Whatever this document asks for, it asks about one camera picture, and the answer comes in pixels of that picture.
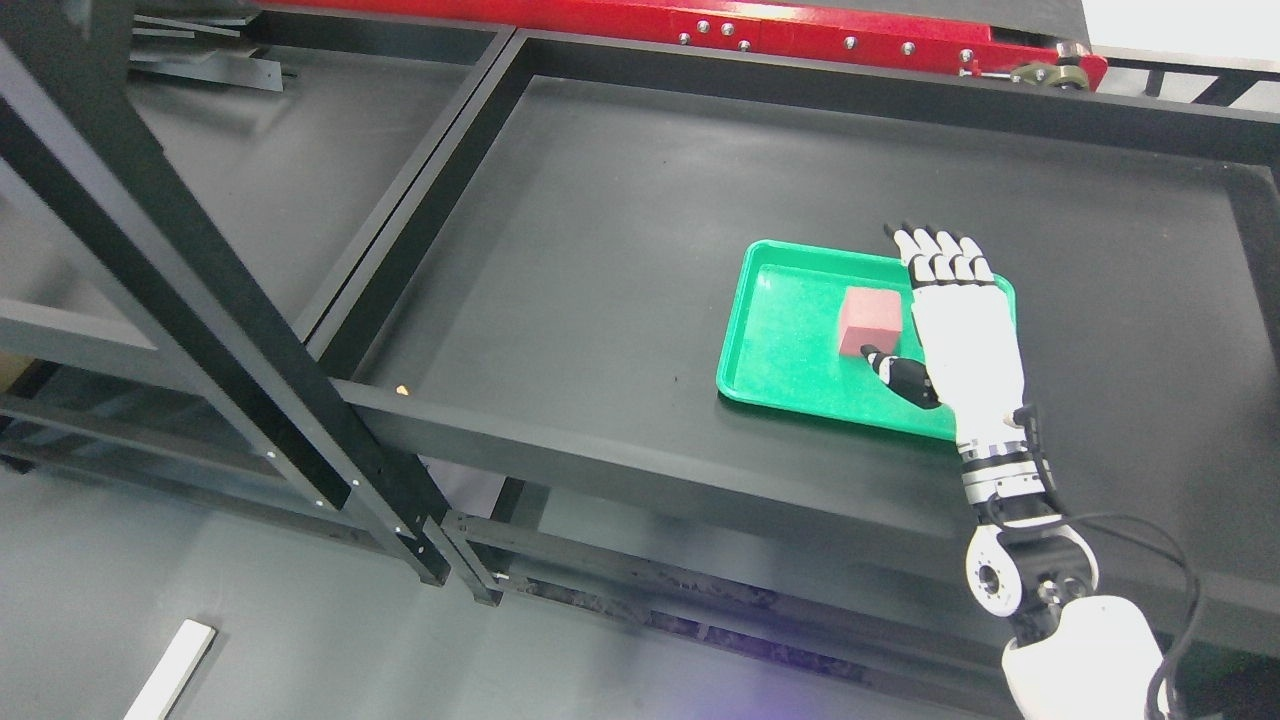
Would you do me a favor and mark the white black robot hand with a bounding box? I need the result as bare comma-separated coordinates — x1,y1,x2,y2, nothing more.
860,222,1030,447

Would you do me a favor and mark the pink foam block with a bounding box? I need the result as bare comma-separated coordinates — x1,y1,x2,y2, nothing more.
836,286,902,357

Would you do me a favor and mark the green plastic tray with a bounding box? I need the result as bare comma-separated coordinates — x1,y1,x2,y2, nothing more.
717,240,1016,443

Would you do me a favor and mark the black metal shelf right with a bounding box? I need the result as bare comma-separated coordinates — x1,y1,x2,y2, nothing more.
335,32,1277,657

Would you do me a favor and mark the black metal shelf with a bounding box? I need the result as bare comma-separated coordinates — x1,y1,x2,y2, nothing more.
3,1,513,603
335,32,1277,657

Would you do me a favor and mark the black metal shelf left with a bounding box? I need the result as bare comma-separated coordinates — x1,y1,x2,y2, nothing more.
3,1,513,603

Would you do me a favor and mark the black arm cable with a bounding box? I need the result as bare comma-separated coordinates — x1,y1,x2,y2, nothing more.
1015,402,1203,720

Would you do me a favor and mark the red conveyor frame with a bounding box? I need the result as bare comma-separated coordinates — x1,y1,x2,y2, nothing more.
303,1,1110,90

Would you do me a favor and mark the white table leg frame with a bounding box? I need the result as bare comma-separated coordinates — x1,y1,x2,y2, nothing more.
123,619,218,719

